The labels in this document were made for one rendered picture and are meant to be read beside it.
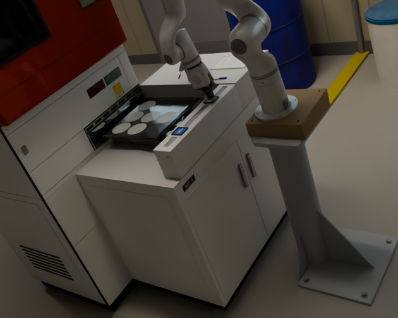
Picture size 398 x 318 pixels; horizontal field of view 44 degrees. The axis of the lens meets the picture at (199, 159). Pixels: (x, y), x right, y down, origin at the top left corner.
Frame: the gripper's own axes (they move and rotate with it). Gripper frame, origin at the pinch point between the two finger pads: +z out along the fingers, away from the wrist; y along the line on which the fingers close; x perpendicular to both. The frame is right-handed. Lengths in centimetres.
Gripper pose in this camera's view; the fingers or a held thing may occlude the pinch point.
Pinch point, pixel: (210, 94)
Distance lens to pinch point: 224.9
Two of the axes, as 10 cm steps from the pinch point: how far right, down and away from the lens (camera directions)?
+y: 7.1, -1.0, -7.0
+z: 4.7, 8.0, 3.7
